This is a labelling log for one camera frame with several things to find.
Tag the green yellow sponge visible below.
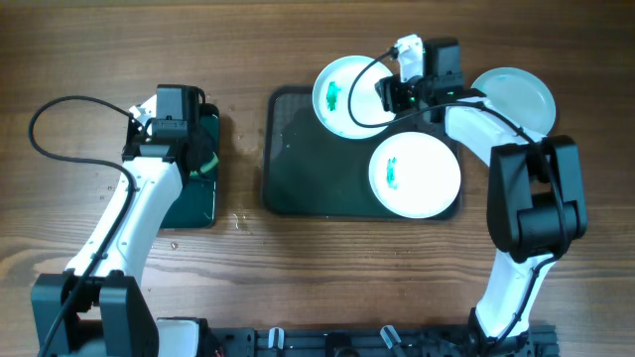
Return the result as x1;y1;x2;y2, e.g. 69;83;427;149
190;153;219;179

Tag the white top plate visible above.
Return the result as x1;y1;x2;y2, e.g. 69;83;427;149
313;56;395;140

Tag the white plate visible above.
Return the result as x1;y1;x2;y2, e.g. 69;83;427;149
471;67;557;136
368;132;461;219
313;56;395;140

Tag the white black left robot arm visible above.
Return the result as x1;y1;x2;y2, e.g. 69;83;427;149
31;84;224;356

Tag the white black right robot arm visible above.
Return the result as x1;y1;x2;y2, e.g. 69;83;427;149
375;35;587;356

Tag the black water basin tray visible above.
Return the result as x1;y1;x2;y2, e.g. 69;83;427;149
161;109;220;230

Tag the black plate tray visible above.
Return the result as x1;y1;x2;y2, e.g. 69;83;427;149
261;85;460;222

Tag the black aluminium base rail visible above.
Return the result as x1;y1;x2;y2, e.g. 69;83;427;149
207;324;561;357

